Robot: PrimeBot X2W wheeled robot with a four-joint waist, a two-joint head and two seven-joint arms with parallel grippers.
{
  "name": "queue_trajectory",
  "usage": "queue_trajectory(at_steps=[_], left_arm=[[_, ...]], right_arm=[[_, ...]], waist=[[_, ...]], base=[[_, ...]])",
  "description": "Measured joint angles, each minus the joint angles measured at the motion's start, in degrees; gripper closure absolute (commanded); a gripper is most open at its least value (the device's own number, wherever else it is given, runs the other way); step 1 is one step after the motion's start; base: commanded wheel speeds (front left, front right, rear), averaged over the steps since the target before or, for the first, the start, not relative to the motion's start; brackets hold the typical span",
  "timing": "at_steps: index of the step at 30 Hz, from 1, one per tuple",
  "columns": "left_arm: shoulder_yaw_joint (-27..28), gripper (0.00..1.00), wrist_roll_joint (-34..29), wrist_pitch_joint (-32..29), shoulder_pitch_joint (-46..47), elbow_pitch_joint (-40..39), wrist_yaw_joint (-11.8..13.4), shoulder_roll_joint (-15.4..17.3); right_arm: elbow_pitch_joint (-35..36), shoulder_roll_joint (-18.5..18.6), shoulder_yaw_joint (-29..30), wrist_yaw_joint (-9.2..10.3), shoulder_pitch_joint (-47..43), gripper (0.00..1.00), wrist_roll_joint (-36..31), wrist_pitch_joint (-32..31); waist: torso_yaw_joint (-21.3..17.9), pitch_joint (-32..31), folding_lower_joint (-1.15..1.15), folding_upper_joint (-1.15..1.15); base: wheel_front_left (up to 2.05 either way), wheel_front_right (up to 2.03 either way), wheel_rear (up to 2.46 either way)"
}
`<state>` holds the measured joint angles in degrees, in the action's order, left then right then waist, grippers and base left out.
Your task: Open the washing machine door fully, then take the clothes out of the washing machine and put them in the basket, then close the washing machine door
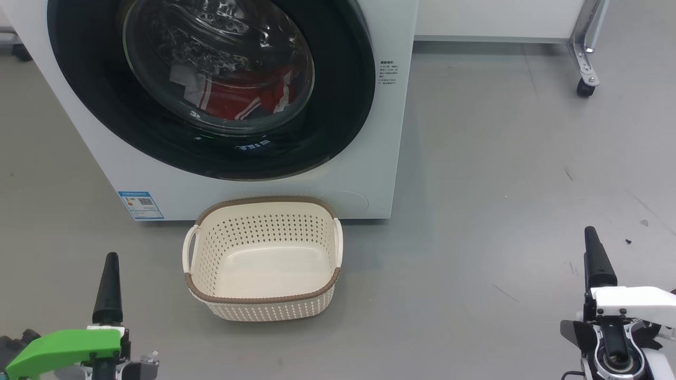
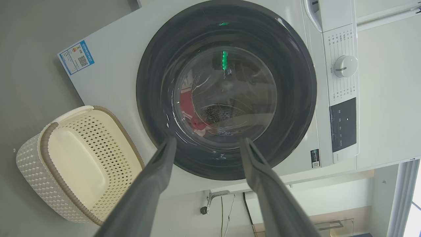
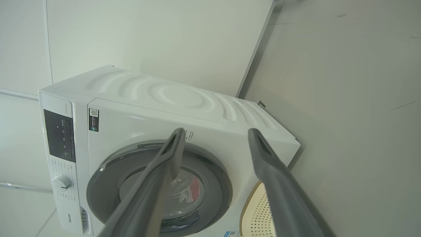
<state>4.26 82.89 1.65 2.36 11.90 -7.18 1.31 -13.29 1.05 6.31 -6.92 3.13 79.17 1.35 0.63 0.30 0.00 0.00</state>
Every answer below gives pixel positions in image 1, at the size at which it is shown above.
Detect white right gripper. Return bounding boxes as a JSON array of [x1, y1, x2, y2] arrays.
[[561, 226, 676, 349]]

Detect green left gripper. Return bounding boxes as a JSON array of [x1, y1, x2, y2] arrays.
[[4, 252, 133, 380]]

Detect red white basketball jersey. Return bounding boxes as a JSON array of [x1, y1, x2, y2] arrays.
[[169, 63, 296, 121]]

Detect black round glass washer door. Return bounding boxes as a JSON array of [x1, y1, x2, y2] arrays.
[[46, 0, 377, 182]]

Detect cream perforated laundry basket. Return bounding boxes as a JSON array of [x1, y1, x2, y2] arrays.
[[182, 196, 344, 321]]

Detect white front-load washing machine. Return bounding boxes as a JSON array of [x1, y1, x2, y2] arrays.
[[0, 0, 419, 221]]

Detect blue energy label sticker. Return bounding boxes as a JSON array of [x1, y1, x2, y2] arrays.
[[117, 191, 165, 221]]

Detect white partition panel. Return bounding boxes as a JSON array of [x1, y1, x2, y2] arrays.
[[415, 0, 587, 44]]

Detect metal frame leg with caster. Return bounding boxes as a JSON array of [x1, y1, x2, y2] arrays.
[[0, 29, 33, 63], [566, 0, 611, 98]]

